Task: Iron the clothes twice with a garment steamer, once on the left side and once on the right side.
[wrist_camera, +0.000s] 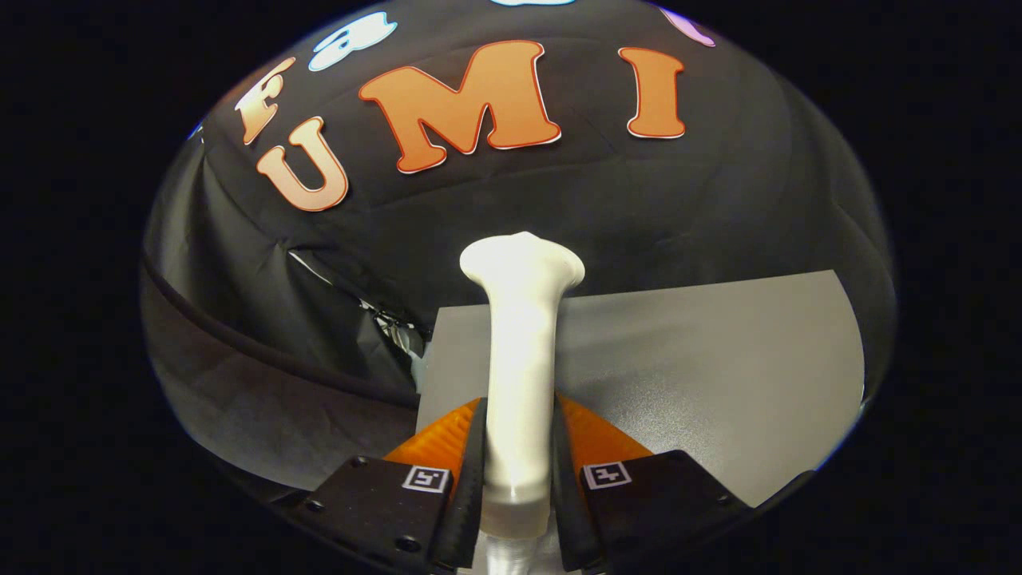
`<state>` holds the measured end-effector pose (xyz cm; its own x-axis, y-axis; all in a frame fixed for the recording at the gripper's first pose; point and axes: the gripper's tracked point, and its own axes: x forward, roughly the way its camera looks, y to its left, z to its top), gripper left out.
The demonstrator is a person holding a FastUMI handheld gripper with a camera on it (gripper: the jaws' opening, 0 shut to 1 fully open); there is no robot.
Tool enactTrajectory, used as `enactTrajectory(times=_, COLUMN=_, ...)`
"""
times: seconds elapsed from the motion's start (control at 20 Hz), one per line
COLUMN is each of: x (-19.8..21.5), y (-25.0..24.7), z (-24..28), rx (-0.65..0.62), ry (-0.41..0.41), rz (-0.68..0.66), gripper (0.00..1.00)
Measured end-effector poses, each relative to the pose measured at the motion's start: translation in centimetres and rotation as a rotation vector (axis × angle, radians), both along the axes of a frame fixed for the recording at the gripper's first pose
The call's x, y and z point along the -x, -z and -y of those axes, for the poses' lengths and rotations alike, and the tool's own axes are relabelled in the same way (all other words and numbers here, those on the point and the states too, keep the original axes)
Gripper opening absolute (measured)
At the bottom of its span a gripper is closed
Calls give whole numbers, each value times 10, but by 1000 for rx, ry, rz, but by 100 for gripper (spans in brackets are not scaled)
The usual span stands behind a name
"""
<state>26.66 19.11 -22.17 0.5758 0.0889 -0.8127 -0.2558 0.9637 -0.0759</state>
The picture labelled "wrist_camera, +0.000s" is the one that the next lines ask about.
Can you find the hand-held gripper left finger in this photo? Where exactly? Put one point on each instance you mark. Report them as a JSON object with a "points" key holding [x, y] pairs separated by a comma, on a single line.
{"points": [[383, 503]]}

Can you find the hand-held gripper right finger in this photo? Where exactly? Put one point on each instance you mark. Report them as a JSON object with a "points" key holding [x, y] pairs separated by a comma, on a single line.
{"points": [[655, 503]]}

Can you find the grey cabinet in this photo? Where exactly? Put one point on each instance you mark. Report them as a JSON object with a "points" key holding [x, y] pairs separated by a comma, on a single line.
{"points": [[679, 375]]}

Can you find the crumpled shiny black film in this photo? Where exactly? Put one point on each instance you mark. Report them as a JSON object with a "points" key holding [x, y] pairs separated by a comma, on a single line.
{"points": [[395, 323]]}

